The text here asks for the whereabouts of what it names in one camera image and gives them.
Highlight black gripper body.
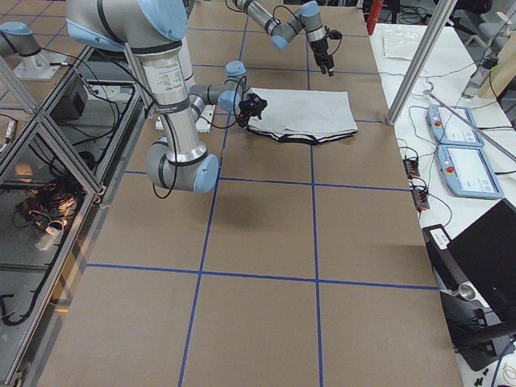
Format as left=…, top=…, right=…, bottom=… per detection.
left=308, top=26, right=343, bottom=67
left=237, top=93, right=268, bottom=127

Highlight grey cartoon print t-shirt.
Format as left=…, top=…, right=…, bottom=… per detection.
left=248, top=88, right=358, bottom=145

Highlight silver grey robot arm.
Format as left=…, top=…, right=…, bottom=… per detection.
left=233, top=1, right=342, bottom=77
left=66, top=1, right=267, bottom=193

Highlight red fire extinguisher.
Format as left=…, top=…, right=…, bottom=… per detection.
left=366, top=0, right=384, bottom=35

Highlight clear plastic bag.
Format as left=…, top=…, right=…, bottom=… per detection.
left=383, top=31, right=422, bottom=61

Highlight upper orange circuit board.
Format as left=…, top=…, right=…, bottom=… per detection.
left=402, top=157, right=420, bottom=179

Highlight orange circuit board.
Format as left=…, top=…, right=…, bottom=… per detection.
left=402, top=157, right=420, bottom=179
left=411, top=185, right=430, bottom=213

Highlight upper blue teach pendant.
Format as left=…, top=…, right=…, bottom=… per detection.
left=427, top=105, right=484, bottom=148

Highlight blue teach pendant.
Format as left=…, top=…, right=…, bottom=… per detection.
left=427, top=105, right=484, bottom=148
left=437, top=145, right=504, bottom=200

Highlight clear water bottle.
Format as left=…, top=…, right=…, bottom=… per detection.
left=462, top=56, right=498, bottom=99

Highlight lower orange circuit board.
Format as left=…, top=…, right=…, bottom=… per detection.
left=411, top=185, right=430, bottom=213

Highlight lower blue teach pendant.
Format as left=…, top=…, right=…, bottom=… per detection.
left=437, top=145, right=504, bottom=200

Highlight black power box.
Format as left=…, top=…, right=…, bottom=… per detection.
left=50, top=76, right=87, bottom=121

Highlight black laptop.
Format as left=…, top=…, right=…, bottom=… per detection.
left=447, top=198, right=515, bottom=321

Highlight black monitor stand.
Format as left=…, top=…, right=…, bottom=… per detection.
left=422, top=224, right=515, bottom=371

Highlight grey aluminium post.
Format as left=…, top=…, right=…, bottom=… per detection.
left=385, top=0, right=457, bottom=127

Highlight aluminium frame rack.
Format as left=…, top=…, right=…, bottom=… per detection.
left=1, top=35, right=144, bottom=386

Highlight tangled cables under frame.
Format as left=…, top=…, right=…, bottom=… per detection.
left=11, top=177, right=88, bottom=251

